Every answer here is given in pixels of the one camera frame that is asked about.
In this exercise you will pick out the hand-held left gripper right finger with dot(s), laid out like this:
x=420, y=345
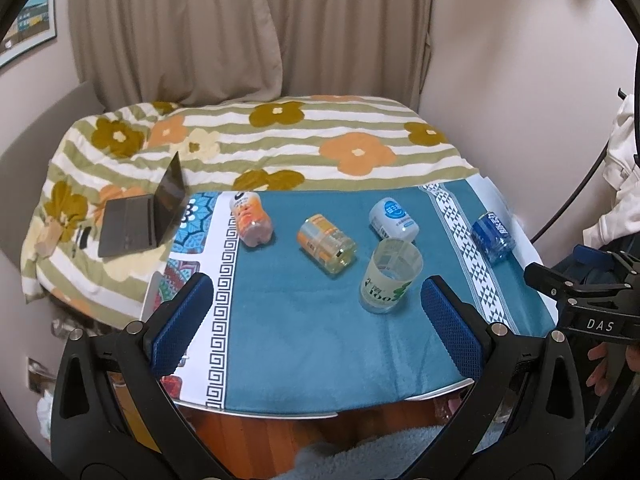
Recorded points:
x=450, y=327

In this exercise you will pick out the grey laptop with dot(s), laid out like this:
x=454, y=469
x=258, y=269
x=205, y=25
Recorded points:
x=142, y=222

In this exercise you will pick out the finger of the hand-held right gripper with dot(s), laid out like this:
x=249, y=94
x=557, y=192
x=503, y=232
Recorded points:
x=545, y=280
x=592, y=256

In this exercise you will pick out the clear cup with green print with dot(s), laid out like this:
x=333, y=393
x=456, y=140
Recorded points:
x=391, y=277

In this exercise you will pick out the white clothing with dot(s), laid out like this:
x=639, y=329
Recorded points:
x=622, y=175

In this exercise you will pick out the wall poster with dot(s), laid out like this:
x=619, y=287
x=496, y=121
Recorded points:
x=27, y=22

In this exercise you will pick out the person's right hand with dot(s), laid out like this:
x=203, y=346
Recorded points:
x=602, y=367

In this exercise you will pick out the beige cardboard piece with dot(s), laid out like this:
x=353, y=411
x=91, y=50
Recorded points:
x=48, y=240

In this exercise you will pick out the black phone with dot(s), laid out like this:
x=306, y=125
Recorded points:
x=83, y=238

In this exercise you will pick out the light blue fluffy rug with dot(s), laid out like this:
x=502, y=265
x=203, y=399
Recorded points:
x=380, y=452

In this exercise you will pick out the blue crumpled bottle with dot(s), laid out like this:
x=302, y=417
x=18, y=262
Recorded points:
x=492, y=236

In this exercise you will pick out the floral striped blanket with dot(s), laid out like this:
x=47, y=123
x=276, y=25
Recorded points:
x=280, y=145

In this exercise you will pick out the white blue label bottle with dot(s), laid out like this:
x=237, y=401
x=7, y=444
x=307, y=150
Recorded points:
x=393, y=220

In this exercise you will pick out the beige curtain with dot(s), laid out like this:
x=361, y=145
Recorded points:
x=240, y=25

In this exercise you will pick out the silver tablet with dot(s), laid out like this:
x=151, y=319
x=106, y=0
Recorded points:
x=152, y=296

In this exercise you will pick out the orange label bottle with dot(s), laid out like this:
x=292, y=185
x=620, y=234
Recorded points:
x=326, y=243

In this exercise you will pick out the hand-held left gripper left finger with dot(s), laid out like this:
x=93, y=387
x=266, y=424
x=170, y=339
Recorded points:
x=182, y=327

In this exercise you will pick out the teal patterned tablecloth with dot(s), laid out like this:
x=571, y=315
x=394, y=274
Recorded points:
x=310, y=330

